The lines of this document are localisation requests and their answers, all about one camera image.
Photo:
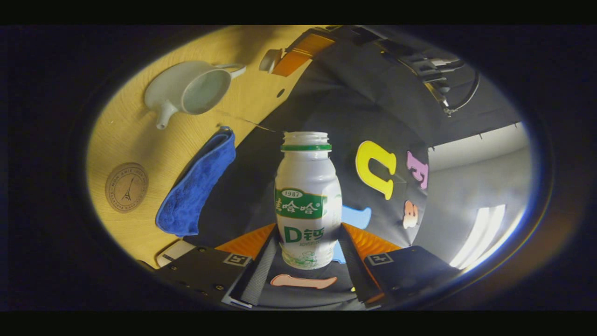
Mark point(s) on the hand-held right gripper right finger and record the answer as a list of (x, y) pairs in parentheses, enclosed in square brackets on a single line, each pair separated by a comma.
[(357, 270)]

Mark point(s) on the white teacup lid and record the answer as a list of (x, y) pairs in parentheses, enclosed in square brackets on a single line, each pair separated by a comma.
[(270, 60)]

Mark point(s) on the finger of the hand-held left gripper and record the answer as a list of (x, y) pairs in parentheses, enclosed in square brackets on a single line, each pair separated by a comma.
[(303, 51)]

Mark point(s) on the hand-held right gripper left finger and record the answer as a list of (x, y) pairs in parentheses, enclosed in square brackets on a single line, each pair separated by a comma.
[(259, 270)]

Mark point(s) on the white ceramic teacup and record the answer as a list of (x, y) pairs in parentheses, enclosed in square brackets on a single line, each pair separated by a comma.
[(172, 86)]

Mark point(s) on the blue towel cloth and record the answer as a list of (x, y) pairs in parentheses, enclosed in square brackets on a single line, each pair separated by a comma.
[(196, 196)]

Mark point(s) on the white plastic water bottle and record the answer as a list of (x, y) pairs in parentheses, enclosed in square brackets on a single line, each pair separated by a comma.
[(305, 177)]

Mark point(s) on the round brown coaster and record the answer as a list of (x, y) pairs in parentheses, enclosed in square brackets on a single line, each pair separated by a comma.
[(127, 187)]

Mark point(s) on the white toaster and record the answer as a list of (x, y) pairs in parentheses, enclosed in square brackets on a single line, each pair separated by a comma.
[(173, 252)]

